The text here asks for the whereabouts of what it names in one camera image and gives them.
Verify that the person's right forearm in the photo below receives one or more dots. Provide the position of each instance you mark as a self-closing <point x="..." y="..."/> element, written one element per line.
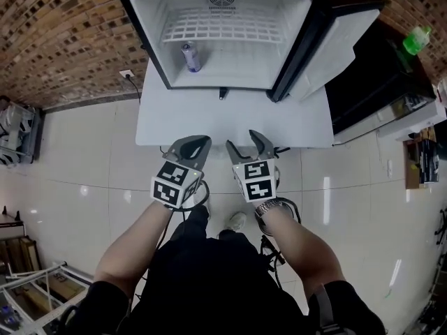
<point x="307" y="253"/>

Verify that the dark wooden crate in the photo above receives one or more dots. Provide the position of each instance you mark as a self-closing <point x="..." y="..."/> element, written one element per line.
<point x="19" y="257"/>

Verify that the silver purple drink can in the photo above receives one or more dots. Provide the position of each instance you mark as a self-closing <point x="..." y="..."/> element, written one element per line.
<point x="191" y="58"/>

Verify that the grey cart with white parts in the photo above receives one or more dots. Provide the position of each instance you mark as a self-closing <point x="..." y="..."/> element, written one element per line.
<point x="19" y="134"/>

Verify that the mini fridge door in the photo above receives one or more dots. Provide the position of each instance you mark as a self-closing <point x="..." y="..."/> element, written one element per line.
<point x="335" y="51"/>

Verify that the person's right white shoe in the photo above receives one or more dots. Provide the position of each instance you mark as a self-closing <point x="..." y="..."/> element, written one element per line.
<point x="236" y="221"/>

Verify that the person's black clothing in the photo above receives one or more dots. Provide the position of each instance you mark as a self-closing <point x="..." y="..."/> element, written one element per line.
<point x="220" y="288"/>

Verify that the person's left white shoe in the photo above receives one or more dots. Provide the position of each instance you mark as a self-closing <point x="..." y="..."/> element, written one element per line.
<point x="199" y="199"/>

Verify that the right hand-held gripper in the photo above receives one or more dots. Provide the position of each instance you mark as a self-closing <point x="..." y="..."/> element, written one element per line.
<point x="256" y="183"/>

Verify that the black printed box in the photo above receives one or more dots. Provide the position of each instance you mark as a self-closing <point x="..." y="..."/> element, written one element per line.
<point x="429" y="162"/>

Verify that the white table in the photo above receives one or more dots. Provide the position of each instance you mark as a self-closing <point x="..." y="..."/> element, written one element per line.
<point x="230" y="117"/>

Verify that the white wall socket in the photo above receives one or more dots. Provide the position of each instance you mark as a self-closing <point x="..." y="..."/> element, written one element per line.
<point x="126" y="74"/>

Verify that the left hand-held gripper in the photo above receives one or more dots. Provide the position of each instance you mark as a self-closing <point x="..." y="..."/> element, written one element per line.
<point x="167" y="183"/>

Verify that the silver wristwatch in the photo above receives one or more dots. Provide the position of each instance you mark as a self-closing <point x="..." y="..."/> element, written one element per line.
<point x="268" y="208"/>

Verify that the brown cardboard box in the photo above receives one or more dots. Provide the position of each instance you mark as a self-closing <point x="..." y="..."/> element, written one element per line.
<point x="412" y="173"/>

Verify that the tall black glass-door fridge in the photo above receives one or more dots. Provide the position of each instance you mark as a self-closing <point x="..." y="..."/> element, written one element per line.
<point x="377" y="86"/>

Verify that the black mini fridge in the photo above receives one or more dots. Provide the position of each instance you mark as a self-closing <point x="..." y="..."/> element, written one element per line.
<point x="227" y="65"/>

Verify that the white metal frame rack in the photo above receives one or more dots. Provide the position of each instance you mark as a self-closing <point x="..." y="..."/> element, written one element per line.
<point x="35" y="291"/>

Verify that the person's white shoe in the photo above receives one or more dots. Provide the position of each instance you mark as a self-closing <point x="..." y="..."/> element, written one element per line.
<point x="199" y="199"/>
<point x="236" y="221"/>

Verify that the green plastic bottle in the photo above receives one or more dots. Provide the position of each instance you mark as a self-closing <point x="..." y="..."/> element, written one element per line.
<point x="416" y="40"/>

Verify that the black office chair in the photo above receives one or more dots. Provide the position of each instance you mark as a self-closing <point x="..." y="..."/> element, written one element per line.
<point x="441" y="227"/>

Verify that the white water dispenser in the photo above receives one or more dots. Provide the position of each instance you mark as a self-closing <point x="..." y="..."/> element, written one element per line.
<point x="419" y="120"/>

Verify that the clear dispenser water jug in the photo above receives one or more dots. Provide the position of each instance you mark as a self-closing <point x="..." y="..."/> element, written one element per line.
<point x="443" y="91"/>

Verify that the person's left forearm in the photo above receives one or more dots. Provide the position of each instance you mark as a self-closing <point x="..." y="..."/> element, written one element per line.
<point x="129" y="250"/>

